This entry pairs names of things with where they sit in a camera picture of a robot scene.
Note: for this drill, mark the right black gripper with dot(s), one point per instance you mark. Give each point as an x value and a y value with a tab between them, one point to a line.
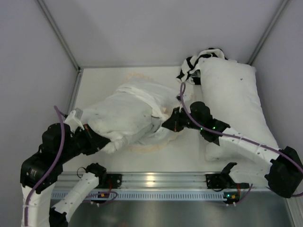
176	121

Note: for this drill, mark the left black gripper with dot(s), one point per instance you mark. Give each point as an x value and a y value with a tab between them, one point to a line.
91	138

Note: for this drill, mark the grey cream ruffled pillowcase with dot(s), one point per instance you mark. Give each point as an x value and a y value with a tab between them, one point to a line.
162	100

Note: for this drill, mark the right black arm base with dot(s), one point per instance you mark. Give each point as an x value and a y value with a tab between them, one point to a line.
222	180

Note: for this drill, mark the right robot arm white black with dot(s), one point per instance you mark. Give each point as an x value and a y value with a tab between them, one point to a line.
280	170

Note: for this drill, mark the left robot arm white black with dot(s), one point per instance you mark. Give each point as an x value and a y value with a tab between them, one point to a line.
39	174

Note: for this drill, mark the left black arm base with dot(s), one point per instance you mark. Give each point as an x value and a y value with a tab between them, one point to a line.
112	181

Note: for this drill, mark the bare white pillow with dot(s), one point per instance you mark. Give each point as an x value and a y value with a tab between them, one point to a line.
229	90

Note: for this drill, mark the black white striped cloth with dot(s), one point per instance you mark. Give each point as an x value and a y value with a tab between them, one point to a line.
189	74

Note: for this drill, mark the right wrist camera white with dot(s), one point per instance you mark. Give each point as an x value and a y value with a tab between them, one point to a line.
181	101

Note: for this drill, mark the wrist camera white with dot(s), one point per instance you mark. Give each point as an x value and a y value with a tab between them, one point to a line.
181	101
73	120

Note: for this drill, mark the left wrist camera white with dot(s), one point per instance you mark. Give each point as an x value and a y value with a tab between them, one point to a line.
73	120

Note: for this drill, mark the aluminium mounting rail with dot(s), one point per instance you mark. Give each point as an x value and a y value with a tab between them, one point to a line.
152	181

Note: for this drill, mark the slotted grey cable duct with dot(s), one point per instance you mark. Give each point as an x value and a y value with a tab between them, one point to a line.
163	196

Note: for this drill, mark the left aluminium frame post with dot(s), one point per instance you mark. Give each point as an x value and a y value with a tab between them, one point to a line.
51	21

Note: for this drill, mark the aluminium frame post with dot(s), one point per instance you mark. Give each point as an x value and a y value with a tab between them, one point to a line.
269	29
51	21

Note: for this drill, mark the right aluminium frame post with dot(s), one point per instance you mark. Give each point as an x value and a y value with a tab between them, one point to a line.
269	29

